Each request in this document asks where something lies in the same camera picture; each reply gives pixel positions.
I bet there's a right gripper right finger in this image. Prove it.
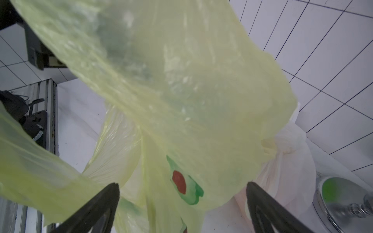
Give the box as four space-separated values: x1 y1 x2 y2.
246 182 312 233

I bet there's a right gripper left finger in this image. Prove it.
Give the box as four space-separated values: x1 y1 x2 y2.
52 183 120 233

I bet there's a white printed plastic bag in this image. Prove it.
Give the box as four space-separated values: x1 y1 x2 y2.
253 104 316 218

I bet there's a green plastic bag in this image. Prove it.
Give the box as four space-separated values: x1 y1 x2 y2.
1 1 297 233

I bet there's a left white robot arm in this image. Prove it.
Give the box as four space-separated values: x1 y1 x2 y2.
1 1 68 154

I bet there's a chrome glass holder stand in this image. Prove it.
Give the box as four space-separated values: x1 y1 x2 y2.
313 177 373 233

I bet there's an aluminium mounting rail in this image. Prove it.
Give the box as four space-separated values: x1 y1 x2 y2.
1 79 58 233

